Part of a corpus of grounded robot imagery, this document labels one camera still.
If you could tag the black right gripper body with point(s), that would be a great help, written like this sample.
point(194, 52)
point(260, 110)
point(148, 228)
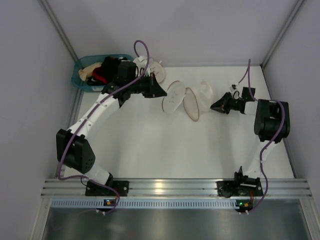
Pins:
point(227, 102)

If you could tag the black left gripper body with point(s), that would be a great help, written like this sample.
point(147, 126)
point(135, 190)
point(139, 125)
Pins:
point(152, 85)

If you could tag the black bra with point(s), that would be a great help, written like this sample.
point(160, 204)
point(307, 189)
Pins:
point(109, 68)

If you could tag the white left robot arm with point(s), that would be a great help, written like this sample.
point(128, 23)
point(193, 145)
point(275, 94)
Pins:
point(74, 144)

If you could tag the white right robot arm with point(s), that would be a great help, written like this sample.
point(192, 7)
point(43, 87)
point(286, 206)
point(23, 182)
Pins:
point(271, 124)

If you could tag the red bra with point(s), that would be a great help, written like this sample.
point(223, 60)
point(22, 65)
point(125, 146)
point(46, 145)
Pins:
point(98, 76)

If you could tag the beige bra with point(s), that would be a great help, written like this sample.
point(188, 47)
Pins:
point(86, 72)

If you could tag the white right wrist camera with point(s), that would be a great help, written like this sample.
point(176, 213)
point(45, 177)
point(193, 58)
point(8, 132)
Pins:
point(235, 87)

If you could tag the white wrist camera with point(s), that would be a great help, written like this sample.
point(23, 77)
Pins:
point(142, 61)
point(235, 87)

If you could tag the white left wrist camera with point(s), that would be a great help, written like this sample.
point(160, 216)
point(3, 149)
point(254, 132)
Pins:
point(142, 61)

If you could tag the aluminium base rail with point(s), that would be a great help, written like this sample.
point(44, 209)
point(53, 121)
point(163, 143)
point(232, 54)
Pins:
point(279, 188)

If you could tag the perforated cable duct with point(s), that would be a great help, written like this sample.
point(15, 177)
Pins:
point(151, 203)

